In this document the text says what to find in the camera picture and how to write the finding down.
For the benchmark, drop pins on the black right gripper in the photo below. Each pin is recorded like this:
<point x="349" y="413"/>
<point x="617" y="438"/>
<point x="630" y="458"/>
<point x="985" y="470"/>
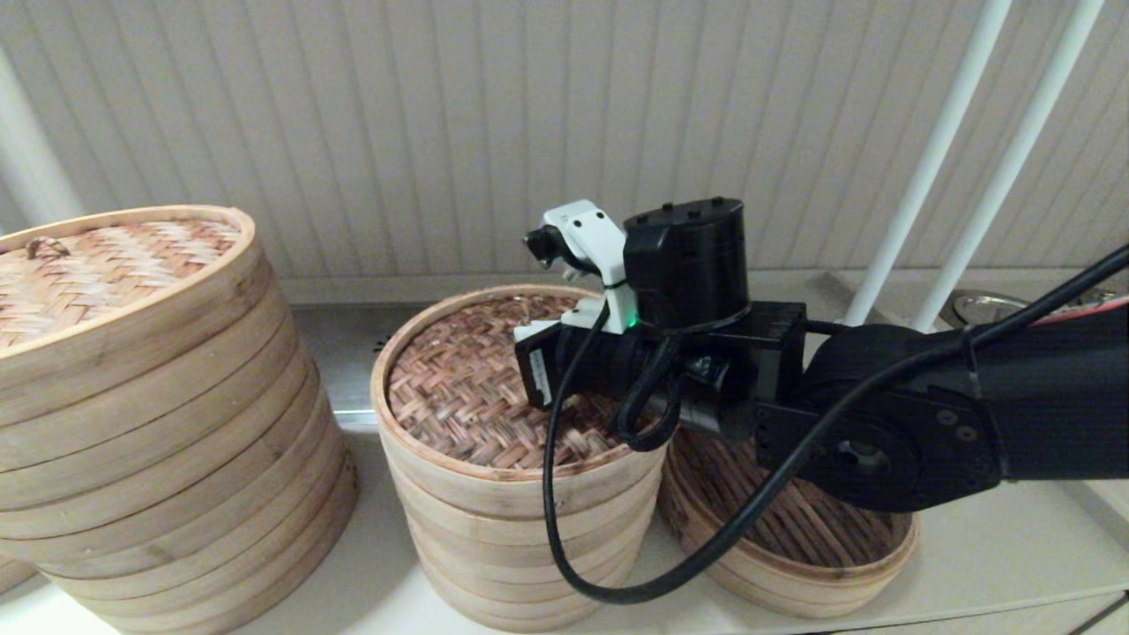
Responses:
<point x="591" y="370"/>

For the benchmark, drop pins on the dark woven bamboo steamer lid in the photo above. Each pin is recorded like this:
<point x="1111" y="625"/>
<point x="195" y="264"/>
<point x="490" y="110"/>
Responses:
<point x="459" y="397"/>

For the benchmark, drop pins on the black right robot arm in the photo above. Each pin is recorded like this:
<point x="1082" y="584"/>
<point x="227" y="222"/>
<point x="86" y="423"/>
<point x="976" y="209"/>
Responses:
<point x="1041" y="397"/>

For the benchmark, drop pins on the narrow bamboo steamer stack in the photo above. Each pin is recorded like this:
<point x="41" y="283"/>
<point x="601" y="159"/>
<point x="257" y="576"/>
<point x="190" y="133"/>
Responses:
<point x="476" y="547"/>

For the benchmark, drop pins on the single bamboo steamer tray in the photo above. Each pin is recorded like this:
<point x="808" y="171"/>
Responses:
<point x="820" y="538"/>

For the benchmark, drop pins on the tall wide bamboo steamer stack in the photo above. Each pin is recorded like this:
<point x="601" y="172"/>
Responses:
<point x="176" y="494"/>

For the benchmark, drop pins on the light woven bamboo steamer lid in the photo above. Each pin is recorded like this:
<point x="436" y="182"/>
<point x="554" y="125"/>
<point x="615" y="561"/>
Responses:
<point x="106" y="278"/>

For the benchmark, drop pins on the round stainless steel pot lid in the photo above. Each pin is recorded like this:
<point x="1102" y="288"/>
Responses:
<point x="979" y="309"/>

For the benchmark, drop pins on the stainless steel steam plate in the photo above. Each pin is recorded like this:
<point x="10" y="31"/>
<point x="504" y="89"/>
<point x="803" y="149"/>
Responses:
<point x="344" y="353"/>

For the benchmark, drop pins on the white metal pole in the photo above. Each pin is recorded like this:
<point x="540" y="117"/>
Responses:
<point x="926" y="168"/>
<point x="1014" y="159"/>

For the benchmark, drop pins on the thick white pipe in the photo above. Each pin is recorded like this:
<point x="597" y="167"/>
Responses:
<point x="35" y="159"/>

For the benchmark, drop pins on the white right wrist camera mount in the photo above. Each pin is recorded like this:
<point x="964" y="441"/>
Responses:
<point x="591" y="234"/>

